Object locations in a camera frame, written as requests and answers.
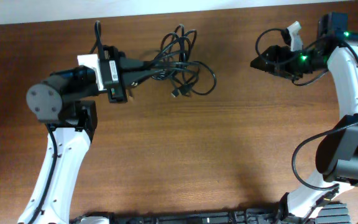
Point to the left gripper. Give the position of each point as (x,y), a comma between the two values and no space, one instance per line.
(119,81)

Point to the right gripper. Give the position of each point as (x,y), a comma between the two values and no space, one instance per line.
(281,51)

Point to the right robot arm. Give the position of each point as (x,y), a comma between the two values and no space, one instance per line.
(334,51)

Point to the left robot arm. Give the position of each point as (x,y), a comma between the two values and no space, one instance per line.
(62,103)

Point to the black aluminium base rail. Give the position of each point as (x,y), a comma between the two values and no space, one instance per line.
(213,216)

